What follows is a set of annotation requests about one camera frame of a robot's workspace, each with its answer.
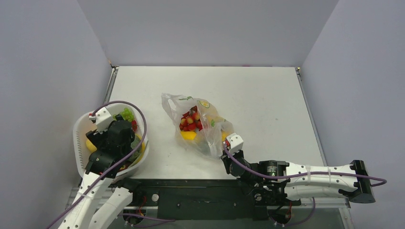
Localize clear printed plastic bag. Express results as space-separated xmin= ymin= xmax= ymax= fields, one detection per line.
xmin=161 ymin=94 xmax=234 ymax=159

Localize red fake cherry bunch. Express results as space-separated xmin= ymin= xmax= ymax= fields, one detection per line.
xmin=179 ymin=106 xmax=203 ymax=132

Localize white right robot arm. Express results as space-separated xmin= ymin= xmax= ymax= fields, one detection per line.
xmin=222 ymin=150 xmax=375 ymax=205

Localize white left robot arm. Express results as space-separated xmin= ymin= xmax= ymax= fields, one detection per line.
xmin=59 ymin=112 xmax=147 ymax=229

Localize yellow fake lemon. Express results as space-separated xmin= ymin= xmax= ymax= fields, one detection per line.
xmin=85 ymin=139 xmax=97 ymax=153

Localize red fake apple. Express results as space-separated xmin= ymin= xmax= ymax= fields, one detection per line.
xmin=131 ymin=120 xmax=138 ymax=133

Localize green fake grapes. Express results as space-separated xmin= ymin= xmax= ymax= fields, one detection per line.
xmin=119 ymin=108 xmax=135 ymax=123

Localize white plastic basket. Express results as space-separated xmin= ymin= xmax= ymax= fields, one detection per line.
xmin=73 ymin=103 xmax=150 ymax=182

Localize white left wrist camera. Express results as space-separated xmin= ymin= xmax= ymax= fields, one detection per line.
xmin=88 ymin=107 xmax=115 ymax=133

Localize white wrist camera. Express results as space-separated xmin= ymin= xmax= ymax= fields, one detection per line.
xmin=88 ymin=107 xmax=115 ymax=133
xmin=224 ymin=133 xmax=244 ymax=155

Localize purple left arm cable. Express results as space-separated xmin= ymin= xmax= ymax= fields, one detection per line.
xmin=45 ymin=100 xmax=148 ymax=229

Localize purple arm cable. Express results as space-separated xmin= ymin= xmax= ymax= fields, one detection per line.
xmin=222 ymin=144 xmax=387 ymax=187
xmin=45 ymin=100 xmax=148 ymax=229

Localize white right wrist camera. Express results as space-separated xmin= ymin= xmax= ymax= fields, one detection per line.
xmin=224 ymin=133 xmax=244 ymax=155

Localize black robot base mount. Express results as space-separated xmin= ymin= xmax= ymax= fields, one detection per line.
xmin=116 ymin=178 xmax=301 ymax=220

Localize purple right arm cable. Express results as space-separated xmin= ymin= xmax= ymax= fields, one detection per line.
xmin=222 ymin=144 xmax=387 ymax=187

